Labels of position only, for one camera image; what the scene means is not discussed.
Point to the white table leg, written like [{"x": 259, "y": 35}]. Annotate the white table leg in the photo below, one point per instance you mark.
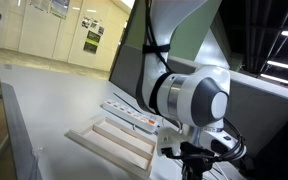
[{"x": 0, "y": 148}]

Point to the white power strip, orange switches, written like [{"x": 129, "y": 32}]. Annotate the white power strip, orange switches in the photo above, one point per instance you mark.
[{"x": 124, "y": 111}]

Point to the shallow wooden compartment box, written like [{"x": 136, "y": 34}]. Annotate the shallow wooden compartment box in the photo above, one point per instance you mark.
[{"x": 117, "y": 140}]

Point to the small clear plastic cap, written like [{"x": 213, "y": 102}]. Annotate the small clear plastic cap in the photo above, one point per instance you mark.
[{"x": 38, "y": 151}]

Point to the black and green poster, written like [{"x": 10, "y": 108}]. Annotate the black and green poster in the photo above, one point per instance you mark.
[{"x": 91, "y": 41}]

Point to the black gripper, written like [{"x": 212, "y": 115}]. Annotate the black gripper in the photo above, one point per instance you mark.
[{"x": 197, "y": 163}]

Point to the blue green wall poster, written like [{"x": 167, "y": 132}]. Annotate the blue green wall poster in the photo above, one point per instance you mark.
[{"x": 60, "y": 7}]

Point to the black chair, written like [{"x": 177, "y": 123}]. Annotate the black chair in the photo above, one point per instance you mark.
[{"x": 284, "y": 150}]

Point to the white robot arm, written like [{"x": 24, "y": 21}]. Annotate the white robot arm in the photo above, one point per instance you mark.
[{"x": 184, "y": 96}]

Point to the grey partition wall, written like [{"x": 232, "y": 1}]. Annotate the grey partition wall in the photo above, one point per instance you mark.
[{"x": 267, "y": 113}]

